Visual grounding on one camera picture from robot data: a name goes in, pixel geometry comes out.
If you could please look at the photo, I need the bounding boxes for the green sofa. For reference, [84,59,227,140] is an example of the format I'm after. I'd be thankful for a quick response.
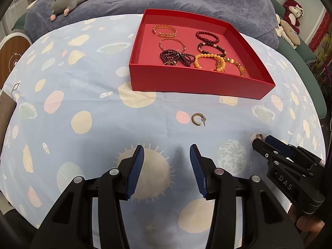
[259,0,328,120]

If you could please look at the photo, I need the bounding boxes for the planet print blue bedsheet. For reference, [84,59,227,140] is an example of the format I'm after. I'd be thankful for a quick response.
[0,14,327,249]

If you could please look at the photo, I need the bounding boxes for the dark purple beaded bracelet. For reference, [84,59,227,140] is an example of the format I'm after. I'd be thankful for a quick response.
[160,49,196,67]

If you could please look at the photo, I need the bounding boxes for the brown leather case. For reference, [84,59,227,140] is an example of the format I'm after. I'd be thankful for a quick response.
[0,89,17,148]

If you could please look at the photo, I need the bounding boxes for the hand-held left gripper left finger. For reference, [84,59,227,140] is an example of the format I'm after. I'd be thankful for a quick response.
[31,145,145,249]

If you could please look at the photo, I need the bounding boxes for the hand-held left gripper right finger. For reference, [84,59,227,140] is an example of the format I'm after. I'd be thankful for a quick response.
[189,144,304,249]

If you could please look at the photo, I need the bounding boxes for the person's right hand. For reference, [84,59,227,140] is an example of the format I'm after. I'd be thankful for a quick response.
[290,204,325,239]

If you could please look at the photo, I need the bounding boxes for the thin metal bangle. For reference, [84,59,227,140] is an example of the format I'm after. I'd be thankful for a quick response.
[159,38,186,53]

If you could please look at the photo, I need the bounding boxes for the red wall decoration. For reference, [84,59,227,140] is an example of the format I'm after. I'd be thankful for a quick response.
[309,18,332,54]

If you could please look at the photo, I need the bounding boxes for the orange beaded bracelet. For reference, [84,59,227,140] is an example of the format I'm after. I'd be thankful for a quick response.
[194,53,226,71]

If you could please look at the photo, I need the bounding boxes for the white device with wooden disc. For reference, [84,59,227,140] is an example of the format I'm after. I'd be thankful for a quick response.
[0,32,32,83]

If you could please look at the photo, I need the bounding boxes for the yellow green beaded bracelet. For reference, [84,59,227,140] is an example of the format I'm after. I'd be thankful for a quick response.
[220,57,247,77]

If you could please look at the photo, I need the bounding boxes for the red monkey plush toy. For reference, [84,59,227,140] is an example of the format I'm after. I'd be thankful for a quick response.
[283,0,304,34]

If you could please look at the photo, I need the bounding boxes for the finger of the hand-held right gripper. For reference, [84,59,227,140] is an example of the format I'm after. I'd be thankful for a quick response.
[252,138,279,161]
[265,135,295,159]

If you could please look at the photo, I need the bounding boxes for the dark brown beaded bracelet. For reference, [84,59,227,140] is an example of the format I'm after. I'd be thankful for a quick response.
[197,42,227,57]

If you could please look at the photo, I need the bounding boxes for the red beaded bracelet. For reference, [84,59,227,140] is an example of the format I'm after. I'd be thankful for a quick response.
[196,31,220,44]

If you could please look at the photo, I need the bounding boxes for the red cardboard box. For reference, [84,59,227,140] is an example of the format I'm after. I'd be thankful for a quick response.
[129,9,276,100]

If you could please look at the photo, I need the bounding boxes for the gold chain-link bangle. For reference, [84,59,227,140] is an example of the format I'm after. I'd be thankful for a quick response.
[153,24,178,39]

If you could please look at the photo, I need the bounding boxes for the grey mouse plush toy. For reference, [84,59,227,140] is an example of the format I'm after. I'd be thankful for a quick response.
[50,0,94,21]

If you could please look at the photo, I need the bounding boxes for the beige plush toy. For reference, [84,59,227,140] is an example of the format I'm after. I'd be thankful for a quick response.
[275,14,301,48]

